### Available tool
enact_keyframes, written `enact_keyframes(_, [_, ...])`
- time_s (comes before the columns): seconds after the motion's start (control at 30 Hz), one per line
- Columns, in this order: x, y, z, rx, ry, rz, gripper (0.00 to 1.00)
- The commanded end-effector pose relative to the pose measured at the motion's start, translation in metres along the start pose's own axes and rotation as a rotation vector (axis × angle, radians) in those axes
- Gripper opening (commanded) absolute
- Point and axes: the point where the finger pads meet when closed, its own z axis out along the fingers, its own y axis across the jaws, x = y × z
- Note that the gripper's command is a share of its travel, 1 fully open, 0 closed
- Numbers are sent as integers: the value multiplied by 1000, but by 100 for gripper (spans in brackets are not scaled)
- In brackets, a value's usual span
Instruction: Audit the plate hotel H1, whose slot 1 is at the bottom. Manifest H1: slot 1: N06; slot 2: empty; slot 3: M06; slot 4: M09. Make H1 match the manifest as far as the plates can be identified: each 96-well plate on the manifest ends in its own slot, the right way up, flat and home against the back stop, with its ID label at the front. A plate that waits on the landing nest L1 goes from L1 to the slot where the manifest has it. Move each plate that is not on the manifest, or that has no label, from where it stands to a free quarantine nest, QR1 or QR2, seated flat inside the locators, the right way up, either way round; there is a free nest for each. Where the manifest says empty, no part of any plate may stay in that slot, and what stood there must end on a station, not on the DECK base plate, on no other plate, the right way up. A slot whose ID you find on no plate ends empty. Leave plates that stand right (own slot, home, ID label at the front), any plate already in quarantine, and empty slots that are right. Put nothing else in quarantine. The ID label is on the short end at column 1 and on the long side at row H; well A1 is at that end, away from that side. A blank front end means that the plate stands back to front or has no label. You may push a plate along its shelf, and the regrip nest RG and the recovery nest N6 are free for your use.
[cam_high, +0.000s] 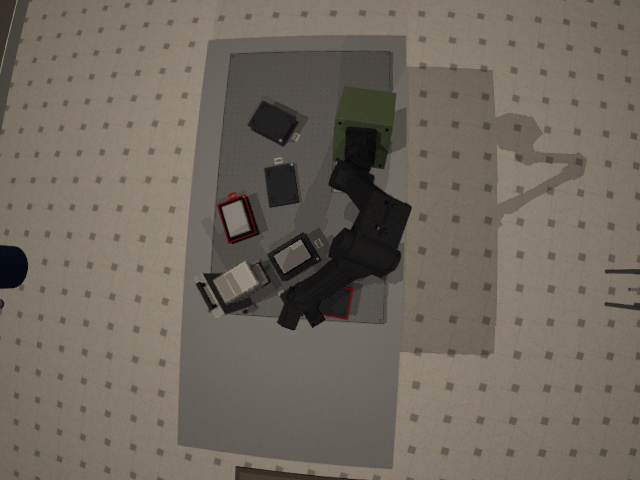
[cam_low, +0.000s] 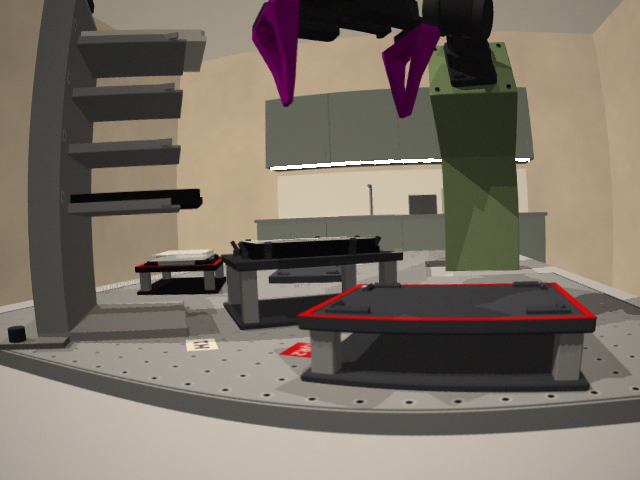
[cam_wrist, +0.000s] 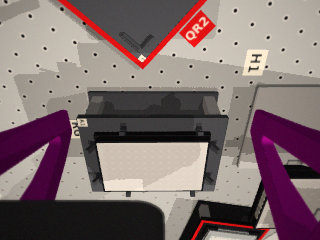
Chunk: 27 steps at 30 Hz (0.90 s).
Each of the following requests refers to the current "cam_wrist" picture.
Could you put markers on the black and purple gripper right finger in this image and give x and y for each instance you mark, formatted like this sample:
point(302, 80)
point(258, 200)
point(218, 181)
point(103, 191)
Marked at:
point(292, 217)

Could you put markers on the beige multi-well plate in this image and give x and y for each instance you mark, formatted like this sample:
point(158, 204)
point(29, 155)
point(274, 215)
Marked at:
point(152, 161)

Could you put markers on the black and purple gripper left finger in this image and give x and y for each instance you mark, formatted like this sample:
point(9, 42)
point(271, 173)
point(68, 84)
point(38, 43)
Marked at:
point(18, 143)

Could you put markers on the grey shelf rack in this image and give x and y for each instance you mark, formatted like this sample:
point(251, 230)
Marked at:
point(297, 103)

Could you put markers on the white well plate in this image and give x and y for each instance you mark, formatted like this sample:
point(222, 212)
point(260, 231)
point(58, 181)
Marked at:
point(224, 234)

